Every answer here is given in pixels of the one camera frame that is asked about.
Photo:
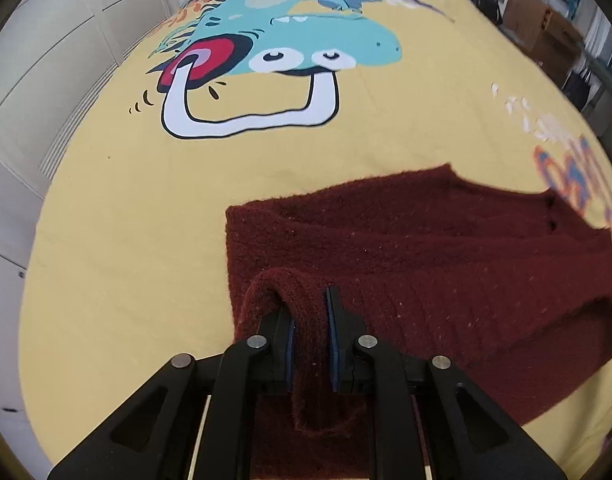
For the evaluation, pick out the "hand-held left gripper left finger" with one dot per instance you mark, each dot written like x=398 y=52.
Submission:
x=289 y=355

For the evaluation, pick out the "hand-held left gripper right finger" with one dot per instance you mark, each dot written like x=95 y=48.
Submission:
x=332 y=350

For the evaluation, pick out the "maroon knitted sweater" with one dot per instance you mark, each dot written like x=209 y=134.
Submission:
x=436 y=270

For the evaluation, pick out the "dark blue bag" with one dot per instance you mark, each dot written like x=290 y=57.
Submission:
x=581 y=87

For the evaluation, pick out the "yellow dinosaur printed blanket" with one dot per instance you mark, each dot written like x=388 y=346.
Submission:
x=136 y=210

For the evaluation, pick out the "brown cardboard boxes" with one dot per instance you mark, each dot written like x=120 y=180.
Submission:
x=541 y=25

